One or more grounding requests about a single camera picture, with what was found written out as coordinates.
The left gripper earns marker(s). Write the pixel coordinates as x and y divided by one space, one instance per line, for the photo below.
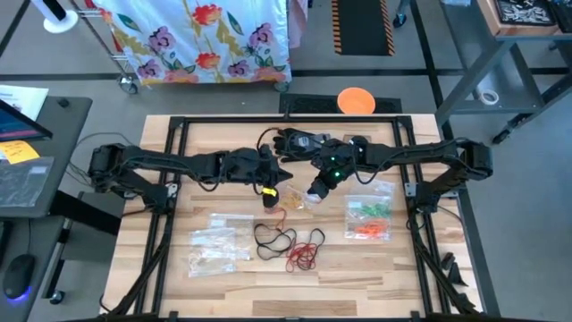
248 165

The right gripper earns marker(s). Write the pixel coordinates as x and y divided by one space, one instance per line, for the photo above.
342 158

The clear plastic zip bag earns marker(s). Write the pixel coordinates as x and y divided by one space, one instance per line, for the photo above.
353 234
308 200
368 201

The pile of coloured rubber bands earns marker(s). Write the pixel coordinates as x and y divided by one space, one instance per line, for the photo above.
290 201

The green rubber band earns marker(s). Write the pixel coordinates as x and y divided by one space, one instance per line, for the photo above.
382 208
364 212
371 210

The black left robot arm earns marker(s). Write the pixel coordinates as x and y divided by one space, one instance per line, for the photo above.
156 158

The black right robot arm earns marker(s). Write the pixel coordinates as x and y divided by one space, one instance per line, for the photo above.
424 152

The black work glove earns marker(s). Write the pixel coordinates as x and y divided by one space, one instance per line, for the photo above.
290 143
292 133

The black grate floor mat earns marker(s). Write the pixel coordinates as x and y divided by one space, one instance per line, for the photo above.
313 105

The orange disc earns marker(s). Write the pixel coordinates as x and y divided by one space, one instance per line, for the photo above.
356 100

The pile of clear plastic bags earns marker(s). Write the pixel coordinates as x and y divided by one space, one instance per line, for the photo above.
214 250

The black plastic wedge piece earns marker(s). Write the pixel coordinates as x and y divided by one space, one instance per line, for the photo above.
465 304
448 261
456 277

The floral print cloth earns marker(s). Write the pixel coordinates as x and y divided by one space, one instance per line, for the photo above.
201 40

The pink cloth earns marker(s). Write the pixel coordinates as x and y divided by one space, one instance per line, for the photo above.
297 18

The black hazard-striped floor mat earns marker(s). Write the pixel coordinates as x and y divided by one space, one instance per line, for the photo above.
362 27

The white tape roll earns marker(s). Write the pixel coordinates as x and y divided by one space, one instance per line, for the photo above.
482 97

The black office desk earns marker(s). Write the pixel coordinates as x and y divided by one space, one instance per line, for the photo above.
67 134

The black round desk knob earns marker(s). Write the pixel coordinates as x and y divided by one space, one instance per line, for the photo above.
63 103

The wood-topped grey workbench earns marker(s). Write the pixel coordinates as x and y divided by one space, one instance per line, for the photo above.
523 44

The grey plastic sleeve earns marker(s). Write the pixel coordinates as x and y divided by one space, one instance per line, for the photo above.
22 183

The yellow sticky note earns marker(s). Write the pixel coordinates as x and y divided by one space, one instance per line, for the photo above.
18 152

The white paper sheet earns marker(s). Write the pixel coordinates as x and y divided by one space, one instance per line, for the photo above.
27 96

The black pole white base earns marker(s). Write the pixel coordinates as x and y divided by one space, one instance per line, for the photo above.
60 24

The black computer monitor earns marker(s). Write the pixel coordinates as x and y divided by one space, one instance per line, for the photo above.
18 127

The black parts tray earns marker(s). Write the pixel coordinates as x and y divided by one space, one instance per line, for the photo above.
525 11
564 13

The black computer mouse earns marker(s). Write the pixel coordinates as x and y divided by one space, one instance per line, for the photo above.
18 273

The black aluminium table frame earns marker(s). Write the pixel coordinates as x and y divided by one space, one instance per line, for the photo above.
290 120

